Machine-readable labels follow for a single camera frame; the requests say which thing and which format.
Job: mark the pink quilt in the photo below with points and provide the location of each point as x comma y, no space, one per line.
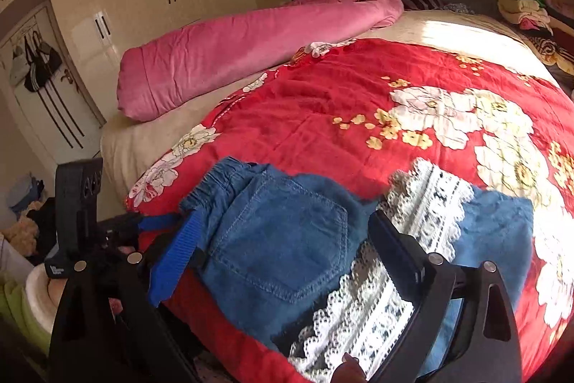
233,51

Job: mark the black hanging bag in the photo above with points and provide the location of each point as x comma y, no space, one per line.
42,62

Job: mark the room door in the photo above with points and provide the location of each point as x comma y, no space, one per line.
49,96

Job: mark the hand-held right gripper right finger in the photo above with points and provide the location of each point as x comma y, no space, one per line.
397,250

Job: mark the blue denim pants lace trim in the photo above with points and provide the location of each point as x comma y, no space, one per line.
278,239

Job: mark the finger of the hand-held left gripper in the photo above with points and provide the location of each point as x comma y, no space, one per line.
159,222

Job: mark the person's foot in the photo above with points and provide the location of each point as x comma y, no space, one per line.
347,369

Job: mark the red floral blanket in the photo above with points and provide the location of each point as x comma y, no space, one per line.
336,105

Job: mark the striped patterned blanket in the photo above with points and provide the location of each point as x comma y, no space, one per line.
554,53

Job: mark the pile of dark clothes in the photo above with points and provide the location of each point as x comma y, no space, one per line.
42,226

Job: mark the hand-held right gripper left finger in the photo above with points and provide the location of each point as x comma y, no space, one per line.
177,257

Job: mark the cream wardrobe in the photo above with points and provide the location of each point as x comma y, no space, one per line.
148,6

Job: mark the stack of folded clothes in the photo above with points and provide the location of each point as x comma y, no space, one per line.
524,13

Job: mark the beige bed sheet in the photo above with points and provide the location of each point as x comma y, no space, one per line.
134,145

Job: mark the person's left forearm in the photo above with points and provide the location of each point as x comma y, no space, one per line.
42,297

